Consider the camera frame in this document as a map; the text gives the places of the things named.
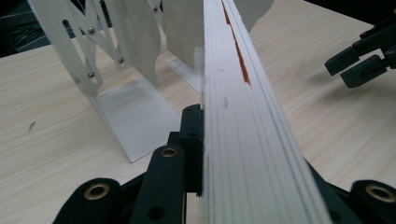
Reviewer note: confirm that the white metal expandable book rack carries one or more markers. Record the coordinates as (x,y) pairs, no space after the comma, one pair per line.
(137,118)

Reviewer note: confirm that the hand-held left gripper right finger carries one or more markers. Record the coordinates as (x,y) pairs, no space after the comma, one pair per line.
(330,199)

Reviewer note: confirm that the white book with red logo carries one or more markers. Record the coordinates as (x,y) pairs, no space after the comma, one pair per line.
(249,140)

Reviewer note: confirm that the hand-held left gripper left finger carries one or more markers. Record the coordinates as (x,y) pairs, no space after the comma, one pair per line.
(193,149)

